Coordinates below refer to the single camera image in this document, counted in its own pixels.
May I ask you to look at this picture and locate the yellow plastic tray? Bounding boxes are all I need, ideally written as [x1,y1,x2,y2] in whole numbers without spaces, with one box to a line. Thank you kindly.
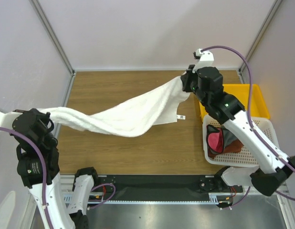
[197,83,271,120]

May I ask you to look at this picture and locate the white towel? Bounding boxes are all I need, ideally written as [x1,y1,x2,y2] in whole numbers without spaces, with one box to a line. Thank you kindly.
[39,76,190,137]

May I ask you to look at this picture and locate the aluminium frame post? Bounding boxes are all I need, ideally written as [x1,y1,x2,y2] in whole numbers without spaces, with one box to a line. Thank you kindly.
[237,0,285,74]
[29,0,75,75]

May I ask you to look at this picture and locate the aluminium front rail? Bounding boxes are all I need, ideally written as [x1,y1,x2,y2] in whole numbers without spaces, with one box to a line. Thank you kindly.
[59,174,289,195]

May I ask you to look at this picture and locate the aluminium frame post right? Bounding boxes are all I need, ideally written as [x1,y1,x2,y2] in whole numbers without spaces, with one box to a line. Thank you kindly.
[237,0,285,74]

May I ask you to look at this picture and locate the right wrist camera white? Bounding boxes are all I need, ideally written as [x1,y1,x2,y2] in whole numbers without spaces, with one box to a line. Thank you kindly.
[193,49,214,72]

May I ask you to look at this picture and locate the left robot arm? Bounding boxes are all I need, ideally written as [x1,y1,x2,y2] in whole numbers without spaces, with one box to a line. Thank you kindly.
[0,108,100,229]

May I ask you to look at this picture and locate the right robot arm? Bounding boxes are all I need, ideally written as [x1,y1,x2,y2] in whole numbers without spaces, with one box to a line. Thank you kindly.
[181,64,295,197]

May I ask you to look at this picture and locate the grey cloth in basket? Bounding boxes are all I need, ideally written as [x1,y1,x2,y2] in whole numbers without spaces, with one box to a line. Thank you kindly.
[206,125,237,148]

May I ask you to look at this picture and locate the white towel label tag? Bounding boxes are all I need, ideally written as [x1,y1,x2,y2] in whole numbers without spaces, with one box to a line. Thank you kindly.
[177,115,186,120]

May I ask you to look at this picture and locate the pink cloth in basket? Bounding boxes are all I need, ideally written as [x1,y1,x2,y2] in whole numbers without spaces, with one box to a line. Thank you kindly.
[207,132,223,153]

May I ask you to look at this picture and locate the brown cloth in basket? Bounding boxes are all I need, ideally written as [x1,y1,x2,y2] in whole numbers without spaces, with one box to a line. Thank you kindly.
[208,140,243,158]

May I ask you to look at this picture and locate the white perforated plastic basket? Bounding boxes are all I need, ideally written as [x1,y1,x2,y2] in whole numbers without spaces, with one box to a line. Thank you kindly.
[202,114,279,167]

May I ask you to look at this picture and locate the aluminium frame post left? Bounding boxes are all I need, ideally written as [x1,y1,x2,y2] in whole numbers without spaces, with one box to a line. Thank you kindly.
[29,0,75,75]

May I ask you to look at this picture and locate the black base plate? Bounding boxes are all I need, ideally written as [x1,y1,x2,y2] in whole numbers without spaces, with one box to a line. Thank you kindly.
[92,175,243,202]

